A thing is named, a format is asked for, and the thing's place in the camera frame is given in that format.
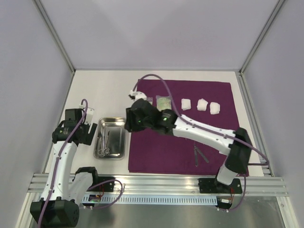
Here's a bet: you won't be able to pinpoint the plain steel surgical scissors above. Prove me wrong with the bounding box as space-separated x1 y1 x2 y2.
97 134 110 157

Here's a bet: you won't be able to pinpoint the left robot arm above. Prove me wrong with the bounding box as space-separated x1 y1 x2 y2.
30 105 100 228

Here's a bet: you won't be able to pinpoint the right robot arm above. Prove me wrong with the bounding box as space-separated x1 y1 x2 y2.
125 98 253 192

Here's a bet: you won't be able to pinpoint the purple surgical drape cloth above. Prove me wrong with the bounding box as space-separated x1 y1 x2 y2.
128 80 239 175

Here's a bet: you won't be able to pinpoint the left green gauze packet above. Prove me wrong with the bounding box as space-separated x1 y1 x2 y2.
147 97 153 105

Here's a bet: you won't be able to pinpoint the green gauze packet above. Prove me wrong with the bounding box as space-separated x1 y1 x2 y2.
156 95 171 111
147 97 153 105

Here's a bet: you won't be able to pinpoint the right green gauze packet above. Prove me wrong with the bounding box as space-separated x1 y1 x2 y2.
156 95 171 111

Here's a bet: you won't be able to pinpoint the stainless steel instrument tray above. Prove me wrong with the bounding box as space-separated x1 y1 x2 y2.
94 117 126 160

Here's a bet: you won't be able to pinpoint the left white gauze pad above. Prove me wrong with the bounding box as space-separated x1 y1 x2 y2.
181 98 191 111

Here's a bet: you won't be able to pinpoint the white gauze pad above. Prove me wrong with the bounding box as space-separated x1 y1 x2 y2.
197 98 208 111
209 102 220 115
181 98 191 111

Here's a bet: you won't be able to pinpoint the middle white gauze pad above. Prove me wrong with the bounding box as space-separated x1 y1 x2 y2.
197 98 208 111

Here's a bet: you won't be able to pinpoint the right white gauze pad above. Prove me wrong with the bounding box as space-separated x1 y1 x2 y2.
209 102 220 115

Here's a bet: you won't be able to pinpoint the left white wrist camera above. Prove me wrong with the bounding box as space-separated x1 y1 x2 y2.
82 107 95 125

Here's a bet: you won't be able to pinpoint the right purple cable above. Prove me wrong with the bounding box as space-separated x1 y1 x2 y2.
132 74 269 213

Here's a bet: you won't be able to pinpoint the purple cable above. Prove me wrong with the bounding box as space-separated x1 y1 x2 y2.
132 74 269 213
38 99 123 225

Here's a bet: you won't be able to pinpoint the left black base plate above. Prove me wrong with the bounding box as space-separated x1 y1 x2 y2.
88 176 115 193

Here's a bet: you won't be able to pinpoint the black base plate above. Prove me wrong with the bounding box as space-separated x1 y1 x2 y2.
198 178 243 194
88 176 115 193

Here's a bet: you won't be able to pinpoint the white slotted cable duct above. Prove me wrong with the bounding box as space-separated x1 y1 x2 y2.
81 194 218 206

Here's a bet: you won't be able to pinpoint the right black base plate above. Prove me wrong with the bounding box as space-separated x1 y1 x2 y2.
198 178 243 194

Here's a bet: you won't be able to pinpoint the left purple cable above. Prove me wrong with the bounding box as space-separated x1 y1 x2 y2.
38 99 123 225

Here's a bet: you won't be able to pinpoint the left aluminium frame post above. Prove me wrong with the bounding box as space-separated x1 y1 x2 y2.
32 0 76 75

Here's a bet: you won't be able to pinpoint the aluminium frame post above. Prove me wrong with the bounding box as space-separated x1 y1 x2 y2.
239 0 287 75
32 0 76 75

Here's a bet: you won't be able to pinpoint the aluminium mounting rail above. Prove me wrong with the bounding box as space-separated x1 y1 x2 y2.
27 173 289 196

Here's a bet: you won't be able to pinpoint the right aluminium frame post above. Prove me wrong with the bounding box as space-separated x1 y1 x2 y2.
239 0 287 75

